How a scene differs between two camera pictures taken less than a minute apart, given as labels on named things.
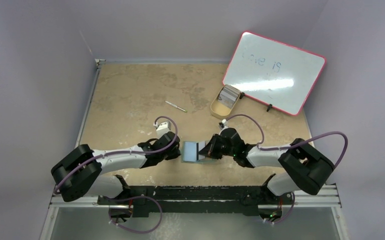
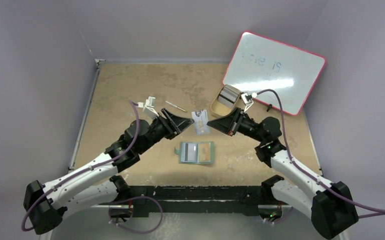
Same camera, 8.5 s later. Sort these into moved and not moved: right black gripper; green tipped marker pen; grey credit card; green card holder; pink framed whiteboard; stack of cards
Moved: right black gripper; grey credit card
Not moved: stack of cards; green card holder; pink framed whiteboard; green tipped marker pen
